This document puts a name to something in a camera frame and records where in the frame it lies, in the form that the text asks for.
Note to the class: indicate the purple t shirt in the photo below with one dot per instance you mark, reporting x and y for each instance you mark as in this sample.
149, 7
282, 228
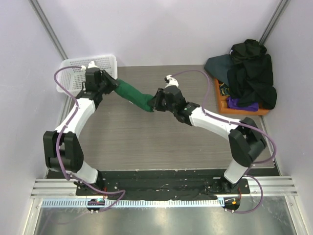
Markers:
233, 103

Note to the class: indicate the green t shirt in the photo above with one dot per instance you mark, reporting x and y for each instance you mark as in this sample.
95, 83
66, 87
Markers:
133, 95

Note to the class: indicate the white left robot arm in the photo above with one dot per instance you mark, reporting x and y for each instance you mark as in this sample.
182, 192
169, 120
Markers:
62, 149

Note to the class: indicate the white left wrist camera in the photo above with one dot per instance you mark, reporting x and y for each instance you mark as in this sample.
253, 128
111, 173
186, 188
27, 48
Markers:
89, 66

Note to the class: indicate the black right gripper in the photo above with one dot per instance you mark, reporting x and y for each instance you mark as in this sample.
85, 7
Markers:
159, 99

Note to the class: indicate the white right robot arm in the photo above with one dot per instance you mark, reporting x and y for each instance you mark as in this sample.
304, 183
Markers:
246, 142

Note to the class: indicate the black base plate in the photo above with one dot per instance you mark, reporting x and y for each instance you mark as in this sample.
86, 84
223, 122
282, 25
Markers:
165, 185

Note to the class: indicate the white plastic basket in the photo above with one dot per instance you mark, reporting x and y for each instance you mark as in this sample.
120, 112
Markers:
72, 78

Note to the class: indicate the dark teal t shirt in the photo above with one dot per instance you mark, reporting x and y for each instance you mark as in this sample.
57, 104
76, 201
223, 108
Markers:
218, 67

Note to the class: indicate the patterned cloth in tray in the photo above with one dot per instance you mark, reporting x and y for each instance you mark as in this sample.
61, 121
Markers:
224, 89

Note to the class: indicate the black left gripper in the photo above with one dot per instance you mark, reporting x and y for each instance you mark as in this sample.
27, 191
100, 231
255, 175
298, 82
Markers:
113, 83

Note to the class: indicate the black t shirt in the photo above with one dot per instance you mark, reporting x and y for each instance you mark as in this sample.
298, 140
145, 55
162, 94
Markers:
251, 77

